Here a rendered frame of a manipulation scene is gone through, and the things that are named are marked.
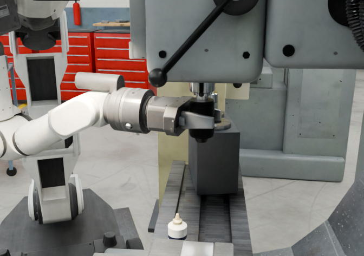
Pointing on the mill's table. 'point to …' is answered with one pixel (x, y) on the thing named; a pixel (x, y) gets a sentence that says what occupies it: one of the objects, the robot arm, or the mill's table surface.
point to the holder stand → (216, 159)
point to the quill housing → (153, 54)
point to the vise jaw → (166, 247)
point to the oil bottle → (177, 229)
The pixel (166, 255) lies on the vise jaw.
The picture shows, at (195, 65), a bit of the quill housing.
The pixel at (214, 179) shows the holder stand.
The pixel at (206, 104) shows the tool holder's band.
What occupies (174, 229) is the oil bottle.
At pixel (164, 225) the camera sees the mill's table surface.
